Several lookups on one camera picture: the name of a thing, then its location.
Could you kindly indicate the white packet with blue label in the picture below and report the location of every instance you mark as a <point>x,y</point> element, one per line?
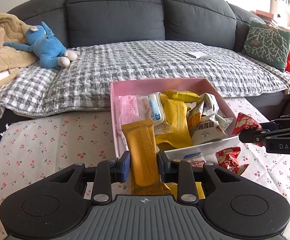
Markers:
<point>197,161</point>

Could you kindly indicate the green patterned cushion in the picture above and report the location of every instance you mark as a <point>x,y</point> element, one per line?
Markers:
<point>267,42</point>

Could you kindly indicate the yellow ribbed snack packet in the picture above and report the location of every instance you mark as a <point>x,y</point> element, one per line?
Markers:
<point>175,125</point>

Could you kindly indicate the pink cardboard box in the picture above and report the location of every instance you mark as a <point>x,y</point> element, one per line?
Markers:
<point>160,85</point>

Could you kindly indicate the blue plush toy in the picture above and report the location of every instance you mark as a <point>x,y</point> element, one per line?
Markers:
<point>47,47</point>

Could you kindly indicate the gold bar snack packet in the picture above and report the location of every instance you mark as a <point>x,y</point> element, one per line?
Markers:
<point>145,150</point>

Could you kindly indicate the cherry print tablecloth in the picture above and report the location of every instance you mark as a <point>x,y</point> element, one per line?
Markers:
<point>47,142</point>

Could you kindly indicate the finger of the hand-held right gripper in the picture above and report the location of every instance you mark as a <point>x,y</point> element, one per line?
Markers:
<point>284,122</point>
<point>254,136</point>

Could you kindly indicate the yellow packet with blue label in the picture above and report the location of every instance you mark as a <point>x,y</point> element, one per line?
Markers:
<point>182,95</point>

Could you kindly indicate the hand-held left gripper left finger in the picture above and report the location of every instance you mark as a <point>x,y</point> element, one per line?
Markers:
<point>125,166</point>

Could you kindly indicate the large red snack packet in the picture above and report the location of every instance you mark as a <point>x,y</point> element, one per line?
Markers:
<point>244,123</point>

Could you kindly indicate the clear bread packet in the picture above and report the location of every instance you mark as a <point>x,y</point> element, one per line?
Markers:
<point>155,110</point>

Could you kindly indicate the dark grey sofa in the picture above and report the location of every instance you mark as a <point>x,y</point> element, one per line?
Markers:
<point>115,17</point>

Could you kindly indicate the plain grey snack packet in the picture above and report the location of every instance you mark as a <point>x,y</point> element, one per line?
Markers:
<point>211,105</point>

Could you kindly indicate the grey checked quilt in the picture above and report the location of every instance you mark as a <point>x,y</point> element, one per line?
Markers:
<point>135,62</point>

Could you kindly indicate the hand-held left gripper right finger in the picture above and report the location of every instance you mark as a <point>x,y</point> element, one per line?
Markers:
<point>162,166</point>

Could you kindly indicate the white paper sheet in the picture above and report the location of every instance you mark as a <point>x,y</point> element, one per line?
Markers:
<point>198,55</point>

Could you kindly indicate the pink snack packet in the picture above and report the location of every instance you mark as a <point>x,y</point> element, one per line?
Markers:
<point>128,110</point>

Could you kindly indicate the small red snack packet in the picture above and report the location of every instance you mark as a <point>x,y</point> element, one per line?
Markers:
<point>230,160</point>

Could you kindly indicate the large yellow snack packet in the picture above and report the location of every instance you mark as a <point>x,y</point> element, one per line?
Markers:
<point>200,190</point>

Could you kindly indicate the beige fleece blanket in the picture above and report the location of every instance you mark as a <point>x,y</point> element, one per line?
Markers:
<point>0,55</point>

